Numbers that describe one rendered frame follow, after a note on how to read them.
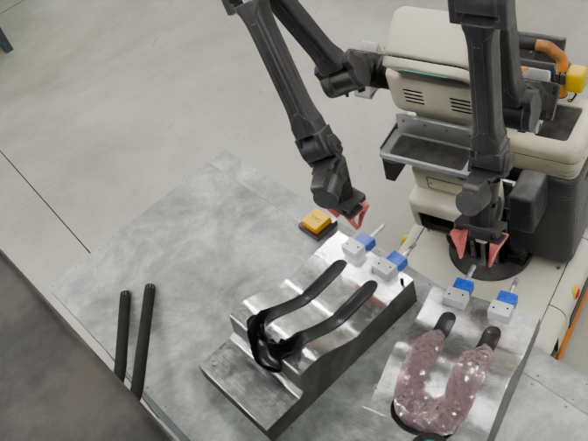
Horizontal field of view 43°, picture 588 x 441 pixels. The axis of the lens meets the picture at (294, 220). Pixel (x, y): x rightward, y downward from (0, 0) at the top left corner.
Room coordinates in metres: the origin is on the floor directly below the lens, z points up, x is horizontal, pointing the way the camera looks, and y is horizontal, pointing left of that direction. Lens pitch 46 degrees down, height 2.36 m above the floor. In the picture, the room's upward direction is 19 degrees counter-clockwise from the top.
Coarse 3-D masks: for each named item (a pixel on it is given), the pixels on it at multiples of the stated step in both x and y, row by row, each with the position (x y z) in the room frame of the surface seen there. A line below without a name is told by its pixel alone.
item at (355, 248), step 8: (384, 224) 1.29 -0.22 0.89; (376, 232) 1.27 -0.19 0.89; (352, 240) 1.25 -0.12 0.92; (360, 240) 1.25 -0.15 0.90; (368, 240) 1.24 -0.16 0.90; (344, 248) 1.24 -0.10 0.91; (352, 248) 1.22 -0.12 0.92; (360, 248) 1.21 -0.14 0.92; (368, 248) 1.23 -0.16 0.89; (352, 256) 1.21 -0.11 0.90; (360, 256) 1.21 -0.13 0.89
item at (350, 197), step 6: (348, 180) 1.23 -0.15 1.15; (348, 186) 1.22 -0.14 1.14; (342, 192) 1.21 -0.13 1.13; (348, 192) 1.21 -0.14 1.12; (354, 192) 1.23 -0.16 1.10; (360, 192) 1.22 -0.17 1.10; (342, 198) 1.21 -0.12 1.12; (348, 198) 1.21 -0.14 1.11; (354, 198) 1.21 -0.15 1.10; (360, 198) 1.20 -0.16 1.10; (342, 204) 1.20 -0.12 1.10; (348, 204) 1.20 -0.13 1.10; (354, 204) 1.19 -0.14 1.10; (348, 210) 1.18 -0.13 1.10
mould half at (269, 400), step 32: (320, 256) 1.26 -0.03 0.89; (288, 288) 1.20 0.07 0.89; (352, 288) 1.13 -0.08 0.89; (384, 288) 1.10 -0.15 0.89; (288, 320) 1.07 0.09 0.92; (320, 320) 1.06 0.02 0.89; (352, 320) 1.04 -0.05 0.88; (384, 320) 1.04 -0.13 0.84; (224, 352) 1.09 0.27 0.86; (320, 352) 0.96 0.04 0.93; (352, 352) 0.98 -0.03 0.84; (224, 384) 1.00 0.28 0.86; (256, 384) 0.97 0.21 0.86; (288, 384) 0.94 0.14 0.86; (320, 384) 0.93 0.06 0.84; (256, 416) 0.89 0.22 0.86; (288, 416) 0.88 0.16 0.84
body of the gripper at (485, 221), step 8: (488, 208) 1.03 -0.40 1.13; (496, 208) 1.04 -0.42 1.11; (464, 216) 1.07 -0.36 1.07; (472, 216) 1.04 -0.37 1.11; (480, 216) 1.03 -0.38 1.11; (488, 216) 1.02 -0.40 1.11; (456, 224) 1.05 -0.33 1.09; (464, 224) 1.04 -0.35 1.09; (472, 224) 1.03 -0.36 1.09; (480, 224) 1.02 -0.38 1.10; (488, 224) 1.02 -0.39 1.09; (496, 224) 1.02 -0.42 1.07; (504, 224) 1.02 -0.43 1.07; (488, 232) 1.00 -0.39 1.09; (496, 232) 0.99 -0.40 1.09
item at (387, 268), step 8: (408, 248) 1.18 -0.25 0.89; (392, 256) 1.17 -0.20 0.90; (400, 256) 1.16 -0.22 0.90; (376, 264) 1.15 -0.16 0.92; (384, 264) 1.14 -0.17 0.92; (392, 264) 1.13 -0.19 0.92; (400, 264) 1.14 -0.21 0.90; (376, 272) 1.14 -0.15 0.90; (384, 272) 1.12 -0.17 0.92; (392, 272) 1.12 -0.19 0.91
